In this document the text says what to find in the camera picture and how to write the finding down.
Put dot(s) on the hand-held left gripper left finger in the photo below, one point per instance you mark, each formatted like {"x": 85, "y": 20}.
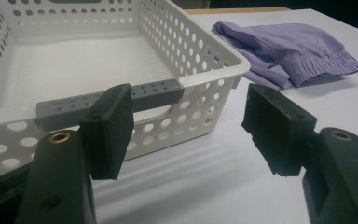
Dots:
{"x": 84, "y": 149}

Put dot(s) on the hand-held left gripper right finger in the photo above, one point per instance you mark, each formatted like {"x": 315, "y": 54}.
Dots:
{"x": 295, "y": 137}

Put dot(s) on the purple shorts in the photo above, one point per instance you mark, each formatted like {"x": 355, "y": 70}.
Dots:
{"x": 286, "y": 53}

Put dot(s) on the white perforated plastic basket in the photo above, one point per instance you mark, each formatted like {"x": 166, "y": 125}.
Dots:
{"x": 84, "y": 62}

